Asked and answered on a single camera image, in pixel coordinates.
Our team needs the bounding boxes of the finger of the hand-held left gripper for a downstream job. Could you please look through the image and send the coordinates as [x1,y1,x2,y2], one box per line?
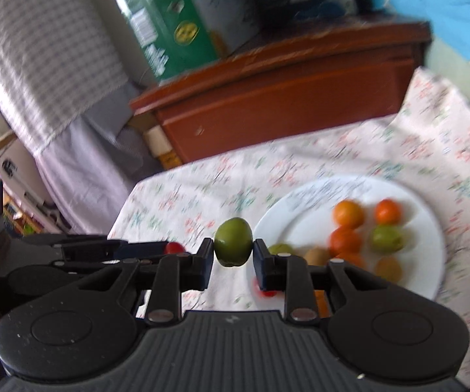
[51,258,158,279]
[53,235,166,263]

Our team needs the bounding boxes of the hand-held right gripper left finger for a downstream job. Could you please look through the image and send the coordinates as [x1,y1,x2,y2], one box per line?
[51,237,215,327]

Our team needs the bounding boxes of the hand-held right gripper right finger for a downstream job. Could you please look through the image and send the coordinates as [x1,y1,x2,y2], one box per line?
[252,237,407,324]

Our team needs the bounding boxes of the brown kiwi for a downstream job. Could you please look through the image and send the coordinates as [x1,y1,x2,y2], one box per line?
[374,256,403,282]
[304,247,331,266]

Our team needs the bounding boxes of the white plate with flower print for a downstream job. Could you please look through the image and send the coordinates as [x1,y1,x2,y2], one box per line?
[253,175,448,301]

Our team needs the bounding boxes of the orange tangerine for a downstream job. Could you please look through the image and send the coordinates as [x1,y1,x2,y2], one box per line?
[333,253,366,270]
[329,226,363,256]
[333,199,365,228]
[374,198,403,225]
[314,290,334,319]

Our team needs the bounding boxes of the white plastic case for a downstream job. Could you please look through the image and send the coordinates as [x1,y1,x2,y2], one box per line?
[0,141,62,233]

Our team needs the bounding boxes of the floral tablecloth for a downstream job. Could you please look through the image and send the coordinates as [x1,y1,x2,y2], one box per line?
[106,67,470,388]

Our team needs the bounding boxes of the cardboard box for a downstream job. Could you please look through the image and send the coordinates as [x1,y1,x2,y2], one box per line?
[131,112,179,170]

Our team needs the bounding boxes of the brown wooden cabinet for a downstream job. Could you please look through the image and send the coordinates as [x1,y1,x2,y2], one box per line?
[129,20,431,168]

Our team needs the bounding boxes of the checkered cloth with lace trim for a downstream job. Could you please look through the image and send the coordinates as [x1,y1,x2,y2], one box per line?
[0,0,135,158]

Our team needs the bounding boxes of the green carton box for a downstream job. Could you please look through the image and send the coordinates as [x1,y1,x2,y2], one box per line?
[110,0,260,86]

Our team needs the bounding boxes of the pale green sofa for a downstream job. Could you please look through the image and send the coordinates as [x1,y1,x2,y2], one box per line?
[425,39,470,127]

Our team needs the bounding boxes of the blue printed cushion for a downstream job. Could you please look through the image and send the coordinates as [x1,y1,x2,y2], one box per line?
[371,0,470,70]

